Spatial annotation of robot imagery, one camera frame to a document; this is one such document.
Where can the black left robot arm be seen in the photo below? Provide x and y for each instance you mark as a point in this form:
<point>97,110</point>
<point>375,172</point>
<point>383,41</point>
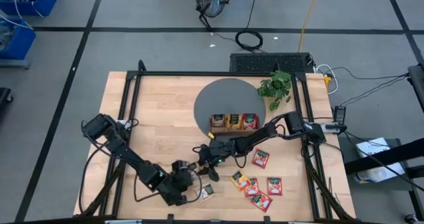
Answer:
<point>145,172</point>

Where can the orange tea packet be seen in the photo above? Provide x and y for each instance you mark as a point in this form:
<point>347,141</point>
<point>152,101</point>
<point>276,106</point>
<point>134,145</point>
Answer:
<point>240,181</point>
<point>234,122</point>

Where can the wooden three-compartment tray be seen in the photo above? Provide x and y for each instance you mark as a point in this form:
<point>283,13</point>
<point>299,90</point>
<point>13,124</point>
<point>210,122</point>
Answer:
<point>218,131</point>

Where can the white paper bag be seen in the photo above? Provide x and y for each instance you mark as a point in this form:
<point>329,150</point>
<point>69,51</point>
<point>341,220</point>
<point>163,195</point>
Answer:
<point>377,175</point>

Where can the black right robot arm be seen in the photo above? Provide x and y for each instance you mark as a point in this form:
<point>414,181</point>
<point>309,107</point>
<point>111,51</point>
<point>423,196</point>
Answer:
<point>258,138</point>

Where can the black floor fan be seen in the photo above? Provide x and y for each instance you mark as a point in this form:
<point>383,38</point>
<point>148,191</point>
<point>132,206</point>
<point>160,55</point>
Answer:
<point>212,2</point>

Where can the red strawberry tea packet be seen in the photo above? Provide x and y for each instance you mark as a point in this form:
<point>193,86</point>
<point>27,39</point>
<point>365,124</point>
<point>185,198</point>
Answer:
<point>250,121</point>
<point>261,201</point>
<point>274,186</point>
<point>261,158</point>
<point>253,189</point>

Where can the yellow tag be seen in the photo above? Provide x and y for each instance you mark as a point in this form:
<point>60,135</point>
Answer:
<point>211,135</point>

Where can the black table edge bracket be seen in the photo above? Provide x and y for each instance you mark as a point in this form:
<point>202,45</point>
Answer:
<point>266,219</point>
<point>170,218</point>

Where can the silver metal strip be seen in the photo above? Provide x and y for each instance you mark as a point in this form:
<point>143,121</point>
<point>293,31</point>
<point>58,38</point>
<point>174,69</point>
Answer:
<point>122,222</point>

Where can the yellow plug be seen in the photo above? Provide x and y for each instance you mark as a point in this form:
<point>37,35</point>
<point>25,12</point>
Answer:
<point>327,81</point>

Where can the brown vanilla apple tea packet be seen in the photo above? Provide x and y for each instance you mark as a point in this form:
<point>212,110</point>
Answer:
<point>206,191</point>
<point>218,120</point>

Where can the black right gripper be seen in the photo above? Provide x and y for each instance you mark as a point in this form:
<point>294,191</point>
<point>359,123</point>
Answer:
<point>217,152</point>

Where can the blue plastic bin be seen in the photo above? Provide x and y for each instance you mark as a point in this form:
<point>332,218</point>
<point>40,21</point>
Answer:
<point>46,2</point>
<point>23,41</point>

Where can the grey round mat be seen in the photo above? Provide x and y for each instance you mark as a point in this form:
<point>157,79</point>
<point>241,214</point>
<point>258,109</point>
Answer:
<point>225,98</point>

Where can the black metal stand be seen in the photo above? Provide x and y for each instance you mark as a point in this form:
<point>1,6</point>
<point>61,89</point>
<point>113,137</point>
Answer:
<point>381,157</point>

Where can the green leafy plant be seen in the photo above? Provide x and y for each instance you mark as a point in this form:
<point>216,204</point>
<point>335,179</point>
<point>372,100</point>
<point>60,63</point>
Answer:
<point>276,86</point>

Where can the black power adapter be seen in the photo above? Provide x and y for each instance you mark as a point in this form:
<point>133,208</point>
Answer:
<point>340,113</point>

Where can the black perforated computer case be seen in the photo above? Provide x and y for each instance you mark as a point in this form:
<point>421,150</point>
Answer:
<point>265,62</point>

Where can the black caster wheel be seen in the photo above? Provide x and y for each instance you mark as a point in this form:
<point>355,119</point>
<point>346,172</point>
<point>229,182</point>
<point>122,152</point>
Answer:
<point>410,218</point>

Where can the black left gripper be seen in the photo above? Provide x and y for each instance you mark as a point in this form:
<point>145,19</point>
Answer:
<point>180,181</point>

